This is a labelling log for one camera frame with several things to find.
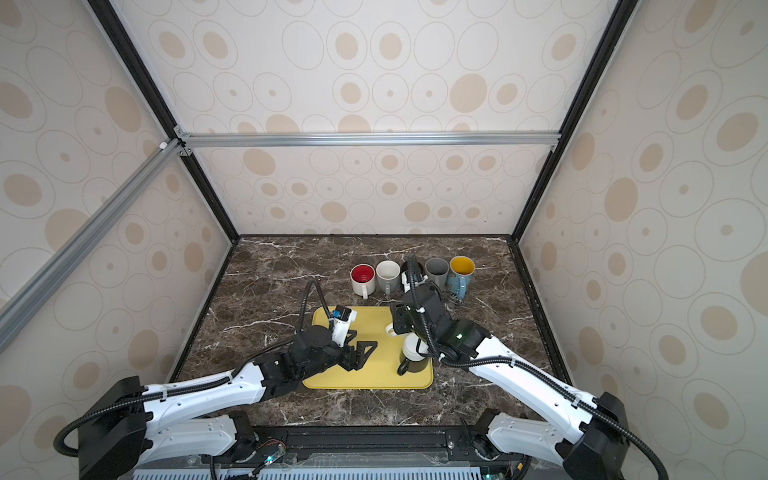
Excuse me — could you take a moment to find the tall grey mug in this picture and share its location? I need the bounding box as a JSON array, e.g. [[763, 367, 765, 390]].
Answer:
[[425, 257, 450, 290]]

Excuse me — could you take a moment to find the small grey mug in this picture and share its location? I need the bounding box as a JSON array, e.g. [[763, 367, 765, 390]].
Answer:
[[375, 260, 401, 296]]

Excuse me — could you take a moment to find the blue butterfly mug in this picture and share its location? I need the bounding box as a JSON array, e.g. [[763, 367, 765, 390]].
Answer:
[[446, 256, 476, 301]]

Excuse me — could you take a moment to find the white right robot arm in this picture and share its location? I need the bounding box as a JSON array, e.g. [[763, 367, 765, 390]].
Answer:
[[390, 284, 630, 479]]

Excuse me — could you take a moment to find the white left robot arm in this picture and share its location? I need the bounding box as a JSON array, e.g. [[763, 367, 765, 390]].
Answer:
[[54, 325, 378, 479]]

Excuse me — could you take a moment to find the black mug white bottom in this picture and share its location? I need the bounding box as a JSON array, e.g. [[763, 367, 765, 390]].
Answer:
[[397, 333, 430, 376]]

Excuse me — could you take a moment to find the yellow plastic tray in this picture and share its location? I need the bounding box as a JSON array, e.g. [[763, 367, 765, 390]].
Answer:
[[303, 306, 434, 390]]

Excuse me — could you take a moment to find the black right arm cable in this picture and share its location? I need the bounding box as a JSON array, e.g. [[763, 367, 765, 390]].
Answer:
[[404, 254, 670, 480]]

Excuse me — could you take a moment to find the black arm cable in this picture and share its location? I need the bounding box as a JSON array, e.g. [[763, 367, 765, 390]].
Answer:
[[404, 254, 670, 480], [52, 277, 334, 458]]

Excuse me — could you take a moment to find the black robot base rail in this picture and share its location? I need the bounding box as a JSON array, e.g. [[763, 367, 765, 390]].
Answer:
[[204, 422, 567, 479]]

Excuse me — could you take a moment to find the aluminium rail back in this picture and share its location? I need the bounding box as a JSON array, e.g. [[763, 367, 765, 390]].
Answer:
[[180, 131, 560, 148]]

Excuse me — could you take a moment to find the aluminium rail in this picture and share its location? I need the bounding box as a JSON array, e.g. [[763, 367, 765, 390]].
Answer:
[[180, 131, 560, 148], [1, 138, 181, 349]]

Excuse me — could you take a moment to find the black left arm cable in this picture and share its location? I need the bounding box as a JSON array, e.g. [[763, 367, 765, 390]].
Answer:
[[52, 277, 334, 458]]

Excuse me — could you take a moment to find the aluminium rail left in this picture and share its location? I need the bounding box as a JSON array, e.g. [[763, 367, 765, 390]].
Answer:
[[1, 138, 181, 349]]

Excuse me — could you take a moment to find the black corner frame post right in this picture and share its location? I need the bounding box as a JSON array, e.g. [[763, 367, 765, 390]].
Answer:
[[510, 0, 639, 245]]

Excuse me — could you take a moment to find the black corner frame post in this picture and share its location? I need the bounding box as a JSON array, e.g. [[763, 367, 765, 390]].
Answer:
[[87, 0, 240, 244], [510, 0, 639, 245]]

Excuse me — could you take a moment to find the black corner frame post left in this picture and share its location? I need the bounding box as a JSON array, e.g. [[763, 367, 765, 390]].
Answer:
[[87, 0, 240, 244]]

